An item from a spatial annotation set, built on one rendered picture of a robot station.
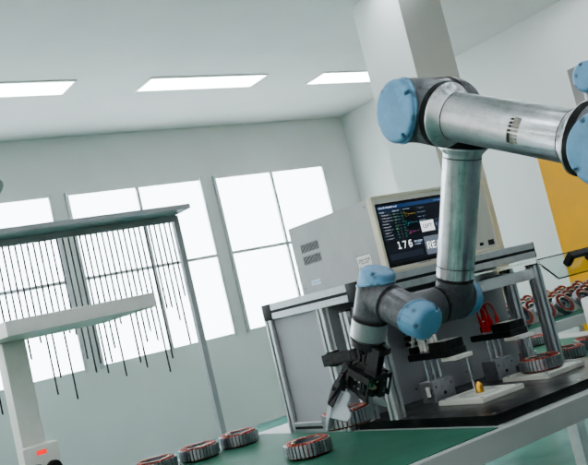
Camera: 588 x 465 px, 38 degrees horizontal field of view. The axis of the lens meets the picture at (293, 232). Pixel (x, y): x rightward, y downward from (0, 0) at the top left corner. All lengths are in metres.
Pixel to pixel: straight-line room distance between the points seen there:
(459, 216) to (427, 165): 4.66
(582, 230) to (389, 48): 1.95
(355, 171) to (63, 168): 3.70
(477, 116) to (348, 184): 9.05
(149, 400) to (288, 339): 6.35
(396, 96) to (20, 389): 1.25
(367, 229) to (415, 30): 4.40
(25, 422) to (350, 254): 0.94
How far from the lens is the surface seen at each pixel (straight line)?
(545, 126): 1.35
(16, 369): 2.27
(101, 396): 8.48
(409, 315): 1.61
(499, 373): 2.39
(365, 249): 2.23
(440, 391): 2.23
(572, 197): 6.16
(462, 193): 1.66
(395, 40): 6.52
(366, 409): 1.83
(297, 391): 2.38
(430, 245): 2.29
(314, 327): 2.25
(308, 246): 2.42
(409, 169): 6.46
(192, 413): 8.87
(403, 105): 1.50
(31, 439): 2.27
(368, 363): 1.75
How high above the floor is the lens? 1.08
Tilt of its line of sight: 5 degrees up
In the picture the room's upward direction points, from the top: 13 degrees counter-clockwise
